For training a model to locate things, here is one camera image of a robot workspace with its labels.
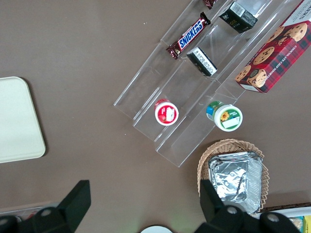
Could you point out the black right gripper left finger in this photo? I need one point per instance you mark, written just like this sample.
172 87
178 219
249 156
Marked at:
73 204

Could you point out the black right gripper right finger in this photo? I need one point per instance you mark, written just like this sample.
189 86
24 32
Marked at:
213 208

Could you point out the light tan wicker basket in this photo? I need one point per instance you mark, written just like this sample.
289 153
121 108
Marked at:
205 155

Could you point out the cream plastic serving tray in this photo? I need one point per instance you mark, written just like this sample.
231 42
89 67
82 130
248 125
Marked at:
19 121

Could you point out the stack of aluminium foil trays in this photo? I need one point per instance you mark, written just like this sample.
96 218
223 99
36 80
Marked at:
233 179

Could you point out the white rectangular snack bin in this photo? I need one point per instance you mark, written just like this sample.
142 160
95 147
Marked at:
286 213

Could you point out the clear acrylic step stand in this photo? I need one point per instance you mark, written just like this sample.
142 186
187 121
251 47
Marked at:
175 145

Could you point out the clear bag of crackers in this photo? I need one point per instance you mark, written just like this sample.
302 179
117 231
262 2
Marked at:
295 223

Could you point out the green lidded yogurt cup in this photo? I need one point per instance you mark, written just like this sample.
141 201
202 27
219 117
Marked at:
228 118

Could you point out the yellow snack packet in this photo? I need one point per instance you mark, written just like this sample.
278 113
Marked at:
306 224

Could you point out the red lidded yogurt cup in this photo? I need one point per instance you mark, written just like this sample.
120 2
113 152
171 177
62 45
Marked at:
166 114

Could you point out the small black carton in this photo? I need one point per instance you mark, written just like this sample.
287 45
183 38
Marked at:
202 61
239 17

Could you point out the red plaid cookie box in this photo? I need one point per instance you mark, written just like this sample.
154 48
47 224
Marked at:
277 60

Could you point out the Snickers chocolate bar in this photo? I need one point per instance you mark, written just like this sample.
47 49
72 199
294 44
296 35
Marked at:
210 3
190 36

